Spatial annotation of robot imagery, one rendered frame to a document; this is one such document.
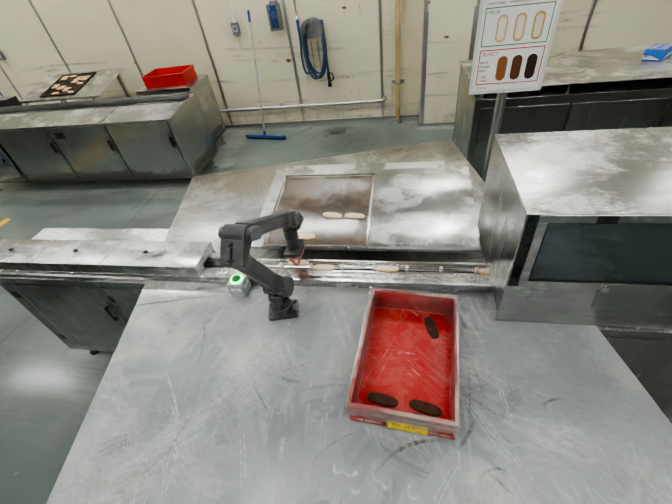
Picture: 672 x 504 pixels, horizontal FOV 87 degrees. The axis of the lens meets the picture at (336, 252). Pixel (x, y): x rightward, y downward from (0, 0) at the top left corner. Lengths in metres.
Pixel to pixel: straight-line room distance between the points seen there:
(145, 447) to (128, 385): 0.27
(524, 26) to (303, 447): 1.89
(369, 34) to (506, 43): 3.05
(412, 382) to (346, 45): 4.27
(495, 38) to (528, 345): 1.34
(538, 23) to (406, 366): 1.55
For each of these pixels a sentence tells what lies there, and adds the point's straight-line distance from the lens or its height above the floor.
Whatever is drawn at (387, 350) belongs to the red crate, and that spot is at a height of 0.82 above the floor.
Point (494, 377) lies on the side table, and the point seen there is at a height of 0.82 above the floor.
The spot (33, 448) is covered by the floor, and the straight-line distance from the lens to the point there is 2.84.
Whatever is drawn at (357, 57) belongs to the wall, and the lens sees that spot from 4.96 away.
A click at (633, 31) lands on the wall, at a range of 5.45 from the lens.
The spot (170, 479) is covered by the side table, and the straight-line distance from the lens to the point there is 1.32.
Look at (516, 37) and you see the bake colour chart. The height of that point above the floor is 1.51.
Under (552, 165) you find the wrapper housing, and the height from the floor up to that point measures 1.30.
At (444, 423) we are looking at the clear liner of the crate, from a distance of 1.11.
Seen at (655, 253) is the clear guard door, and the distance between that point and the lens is 1.36.
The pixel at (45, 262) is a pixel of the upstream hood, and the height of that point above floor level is 0.92.
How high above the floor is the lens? 1.94
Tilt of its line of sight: 41 degrees down
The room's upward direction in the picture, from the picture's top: 9 degrees counter-clockwise
